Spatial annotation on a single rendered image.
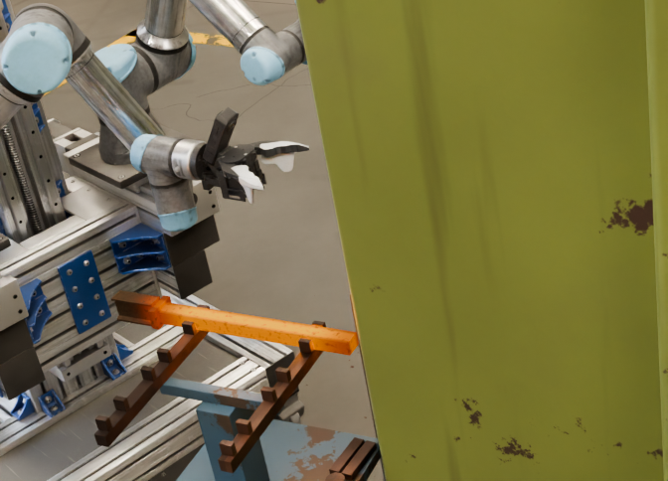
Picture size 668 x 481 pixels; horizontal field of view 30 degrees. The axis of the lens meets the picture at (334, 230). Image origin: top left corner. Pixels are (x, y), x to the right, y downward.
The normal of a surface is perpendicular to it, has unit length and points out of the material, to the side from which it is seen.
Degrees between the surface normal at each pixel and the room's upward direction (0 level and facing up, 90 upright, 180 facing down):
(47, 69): 86
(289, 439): 0
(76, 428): 0
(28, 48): 86
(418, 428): 90
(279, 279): 0
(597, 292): 90
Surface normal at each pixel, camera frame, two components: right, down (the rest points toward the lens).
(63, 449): -0.16, -0.85
